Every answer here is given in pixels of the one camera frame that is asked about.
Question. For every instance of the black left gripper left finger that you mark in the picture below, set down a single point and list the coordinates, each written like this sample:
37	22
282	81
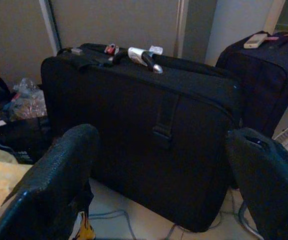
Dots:
49	180

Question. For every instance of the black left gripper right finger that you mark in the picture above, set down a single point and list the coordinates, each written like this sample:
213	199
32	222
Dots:
268	185

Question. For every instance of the black shopping bag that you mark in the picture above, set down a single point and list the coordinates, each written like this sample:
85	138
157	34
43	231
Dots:
26	140

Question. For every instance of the clear plastic bag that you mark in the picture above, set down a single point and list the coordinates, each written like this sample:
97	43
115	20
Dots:
29	102

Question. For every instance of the large black fabric suitcase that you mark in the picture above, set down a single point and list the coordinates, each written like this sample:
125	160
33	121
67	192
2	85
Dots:
133	112

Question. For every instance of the small grey luggage tag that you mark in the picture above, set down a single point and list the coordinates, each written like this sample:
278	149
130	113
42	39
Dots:
77	50

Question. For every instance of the red padlock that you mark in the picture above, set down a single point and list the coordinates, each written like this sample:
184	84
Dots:
110	49

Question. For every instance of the white remote control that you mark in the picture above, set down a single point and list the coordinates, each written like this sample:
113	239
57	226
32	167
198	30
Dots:
254	41

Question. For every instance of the white paper luggage tag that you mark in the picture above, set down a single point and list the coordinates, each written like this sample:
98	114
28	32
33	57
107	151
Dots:
136	53

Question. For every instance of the clear plastic luggage tag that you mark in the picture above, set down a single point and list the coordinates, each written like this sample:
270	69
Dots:
156	50

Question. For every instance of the grey door frame strip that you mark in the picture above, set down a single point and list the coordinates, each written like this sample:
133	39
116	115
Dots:
50	25

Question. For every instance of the white door frame strip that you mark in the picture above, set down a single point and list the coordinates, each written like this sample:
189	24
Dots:
181	25

